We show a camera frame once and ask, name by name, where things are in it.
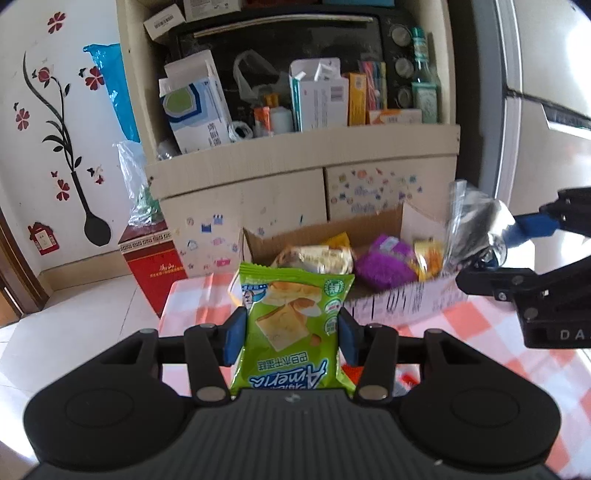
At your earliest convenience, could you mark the green cracker packet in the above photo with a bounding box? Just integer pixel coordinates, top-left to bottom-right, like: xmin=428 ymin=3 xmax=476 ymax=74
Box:
xmin=230 ymin=263 xmax=355 ymax=395

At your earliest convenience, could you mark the purple snack bag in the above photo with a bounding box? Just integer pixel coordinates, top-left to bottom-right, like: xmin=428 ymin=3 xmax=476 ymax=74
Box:
xmin=355 ymin=234 xmax=418 ymax=291

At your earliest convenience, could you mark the silver foil snack bag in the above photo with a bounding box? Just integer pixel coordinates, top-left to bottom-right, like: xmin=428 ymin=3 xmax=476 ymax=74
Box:
xmin=443 ymin=180 xmax=516 ymax=274

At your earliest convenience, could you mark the red snack bag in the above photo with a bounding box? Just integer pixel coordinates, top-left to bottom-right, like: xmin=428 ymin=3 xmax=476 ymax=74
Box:
xmin=341 ymin=363 xmax=421 ymax=397

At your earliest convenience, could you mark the yellow snack packet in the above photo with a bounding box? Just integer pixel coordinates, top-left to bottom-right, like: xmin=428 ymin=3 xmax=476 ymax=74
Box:
xmin=322 ymin=232 xmax=351 ymax=249

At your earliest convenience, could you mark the white cardboard milk box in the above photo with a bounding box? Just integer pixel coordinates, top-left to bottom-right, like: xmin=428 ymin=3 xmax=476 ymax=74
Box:
xmin=243 ymin=202 xmax=468 ymax=326

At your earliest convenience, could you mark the yellow chips packet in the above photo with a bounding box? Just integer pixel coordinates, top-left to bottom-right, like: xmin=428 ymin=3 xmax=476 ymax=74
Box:
xmin=414 ymin=239 xmax=445 ymax=282

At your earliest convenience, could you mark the popcorn snack bag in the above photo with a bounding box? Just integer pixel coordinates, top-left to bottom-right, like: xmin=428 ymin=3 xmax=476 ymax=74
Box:
xmin=271 ymin=245 xmax=353 ymax=275

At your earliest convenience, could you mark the red gift box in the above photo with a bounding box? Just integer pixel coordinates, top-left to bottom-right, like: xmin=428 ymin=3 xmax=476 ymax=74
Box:
xmin=118 ymin=221 xmax=187 ymax=317

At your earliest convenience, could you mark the clear plastic bag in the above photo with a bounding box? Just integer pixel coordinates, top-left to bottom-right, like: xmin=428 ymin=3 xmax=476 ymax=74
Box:
xmin=113 ymin=140 xmax=163 ymax=227

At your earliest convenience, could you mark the beige stickered cabinet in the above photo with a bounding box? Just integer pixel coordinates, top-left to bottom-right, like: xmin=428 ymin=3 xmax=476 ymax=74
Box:
xmin=116 ymin=1 xmax=460 ymax=277

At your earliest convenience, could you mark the green glass bottle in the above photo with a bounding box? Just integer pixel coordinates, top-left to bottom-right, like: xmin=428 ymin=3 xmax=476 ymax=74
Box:
xmin=412 ymin=27 xmax=439 ymax=124

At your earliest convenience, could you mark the orange white flat box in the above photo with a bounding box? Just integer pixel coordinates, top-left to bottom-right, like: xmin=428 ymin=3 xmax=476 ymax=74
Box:
xmin=367 ymin=109 xmax=423 ymax=125

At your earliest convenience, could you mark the white small jar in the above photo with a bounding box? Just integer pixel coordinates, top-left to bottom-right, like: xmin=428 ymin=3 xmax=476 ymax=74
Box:
xmin=270 ymin=106 xmax=294 ymax=135

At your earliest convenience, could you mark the yellow slim box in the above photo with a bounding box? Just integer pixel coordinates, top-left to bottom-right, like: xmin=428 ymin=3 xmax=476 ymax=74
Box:
xmin=346 ymin=73 xmax=367 ymax=126

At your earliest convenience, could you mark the blue white medicine box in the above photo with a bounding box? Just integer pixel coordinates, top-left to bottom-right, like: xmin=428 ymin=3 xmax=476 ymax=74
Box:
xmin=159 ymin=50 xmax=231 ymax=154

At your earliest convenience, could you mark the white barcode carton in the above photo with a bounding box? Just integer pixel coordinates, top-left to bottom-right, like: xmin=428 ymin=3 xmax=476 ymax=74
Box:
xmin=288 ymin=58 xmax=349 ymax=132

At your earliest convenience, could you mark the black toaster oven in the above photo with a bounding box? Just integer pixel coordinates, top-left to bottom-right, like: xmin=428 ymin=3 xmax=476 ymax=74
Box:
xmin=172 ymin=3 xmax=416 ymax=136

